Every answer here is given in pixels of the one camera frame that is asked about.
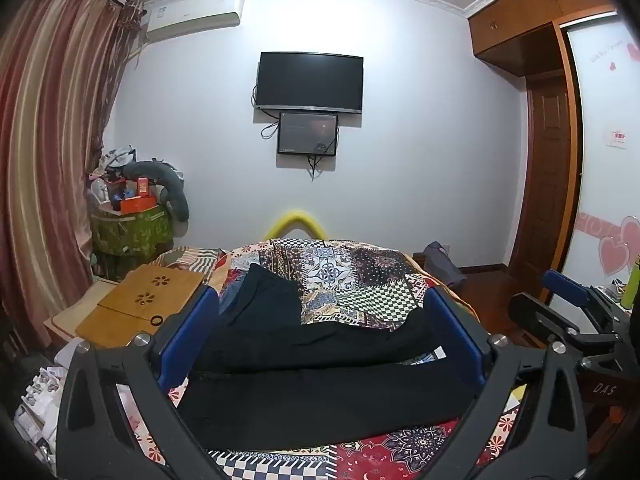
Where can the white air conditioner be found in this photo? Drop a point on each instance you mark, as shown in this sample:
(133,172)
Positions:
(192,12)

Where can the patchwork printed bedsheet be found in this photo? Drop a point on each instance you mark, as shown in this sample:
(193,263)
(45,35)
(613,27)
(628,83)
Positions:
(350,280)

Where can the striped red curtain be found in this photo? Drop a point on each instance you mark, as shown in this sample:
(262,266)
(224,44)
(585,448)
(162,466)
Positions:
(45,135)

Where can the grey bag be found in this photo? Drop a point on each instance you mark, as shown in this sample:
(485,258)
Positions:
(442,262)

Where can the orange box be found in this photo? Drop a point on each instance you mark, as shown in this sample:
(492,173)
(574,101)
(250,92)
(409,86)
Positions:
(136,203)

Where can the brown wooden door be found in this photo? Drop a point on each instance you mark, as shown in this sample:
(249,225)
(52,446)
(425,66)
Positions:
(547,170)

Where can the red white wall sticker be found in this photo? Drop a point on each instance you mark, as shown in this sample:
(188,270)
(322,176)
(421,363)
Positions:
(616,138)

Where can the grey neck pillow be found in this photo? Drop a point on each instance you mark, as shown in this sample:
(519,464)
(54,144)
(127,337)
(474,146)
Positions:
(165,180)

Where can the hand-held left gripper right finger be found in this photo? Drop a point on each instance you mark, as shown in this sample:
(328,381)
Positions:
(457,335)

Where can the wooden lap desk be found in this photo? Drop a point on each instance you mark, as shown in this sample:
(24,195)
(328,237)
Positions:
(135,305)

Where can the small black wall monitor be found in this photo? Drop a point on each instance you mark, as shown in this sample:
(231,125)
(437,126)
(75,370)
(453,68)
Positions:
(307,132)

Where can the wooden overhead cabinet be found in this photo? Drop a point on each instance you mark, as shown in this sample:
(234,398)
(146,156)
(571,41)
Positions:
(530,5)

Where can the green bottle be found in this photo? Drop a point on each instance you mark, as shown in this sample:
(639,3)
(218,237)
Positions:
(632,285)

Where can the black wall television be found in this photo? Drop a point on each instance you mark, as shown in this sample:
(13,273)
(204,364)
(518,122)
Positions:
(309,80)

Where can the dark teal garment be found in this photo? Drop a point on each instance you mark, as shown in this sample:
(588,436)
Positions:
(265,295)

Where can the black pants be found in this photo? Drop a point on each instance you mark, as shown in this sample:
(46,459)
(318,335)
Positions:
(320,395)

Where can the yellow foam bar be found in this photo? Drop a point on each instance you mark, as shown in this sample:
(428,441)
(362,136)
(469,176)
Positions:
(295,220)

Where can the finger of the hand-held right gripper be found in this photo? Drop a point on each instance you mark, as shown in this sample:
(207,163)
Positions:
(540,320)
(565,287)

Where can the green fabric basket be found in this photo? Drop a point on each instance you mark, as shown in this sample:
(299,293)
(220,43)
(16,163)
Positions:
(130,232)

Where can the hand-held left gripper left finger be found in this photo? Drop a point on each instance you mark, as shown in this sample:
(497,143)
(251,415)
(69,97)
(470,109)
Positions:
(177,350)

